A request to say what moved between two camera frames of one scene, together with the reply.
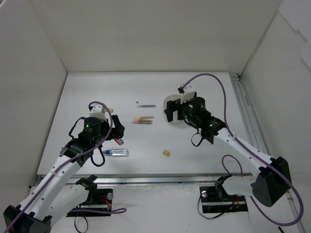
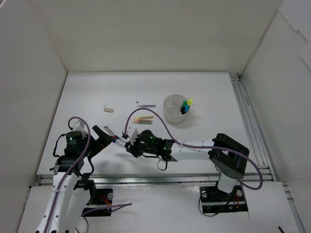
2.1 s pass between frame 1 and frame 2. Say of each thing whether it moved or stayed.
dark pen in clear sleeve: stayed
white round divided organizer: stayed
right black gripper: moved
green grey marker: stayed
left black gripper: moved
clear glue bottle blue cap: moved
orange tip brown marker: stayed
